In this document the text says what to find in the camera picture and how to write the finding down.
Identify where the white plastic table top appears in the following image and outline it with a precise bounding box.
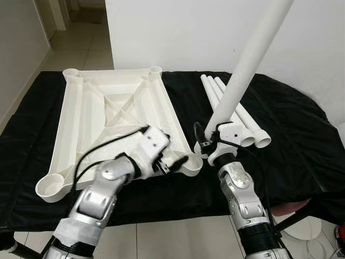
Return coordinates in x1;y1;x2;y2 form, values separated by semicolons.
35;66;204;203

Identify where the black table cloth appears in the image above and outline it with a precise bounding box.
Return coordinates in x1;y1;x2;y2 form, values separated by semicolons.
0;70;345;227

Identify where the pink stool seat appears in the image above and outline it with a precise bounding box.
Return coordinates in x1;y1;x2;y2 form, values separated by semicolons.
271;199;312;217

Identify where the black table leg bar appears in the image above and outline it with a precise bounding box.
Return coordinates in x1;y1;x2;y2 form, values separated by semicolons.
272;208;313;235

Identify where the white round stand base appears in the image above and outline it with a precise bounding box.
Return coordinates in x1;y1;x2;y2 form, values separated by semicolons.
283;216;324;242

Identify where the red round floor object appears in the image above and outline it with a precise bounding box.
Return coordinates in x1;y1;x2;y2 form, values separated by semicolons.
334;226;345;254

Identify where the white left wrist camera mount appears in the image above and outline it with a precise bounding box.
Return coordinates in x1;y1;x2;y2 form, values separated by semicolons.
129;126;172;176

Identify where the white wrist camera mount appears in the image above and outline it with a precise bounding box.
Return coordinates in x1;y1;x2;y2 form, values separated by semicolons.
208;122;244;166
129;126;172;176

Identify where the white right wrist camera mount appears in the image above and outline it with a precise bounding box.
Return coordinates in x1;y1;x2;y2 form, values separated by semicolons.
208;122;244;166

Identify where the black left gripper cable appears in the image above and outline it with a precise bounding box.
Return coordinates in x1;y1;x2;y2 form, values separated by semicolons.
67;154;128;200

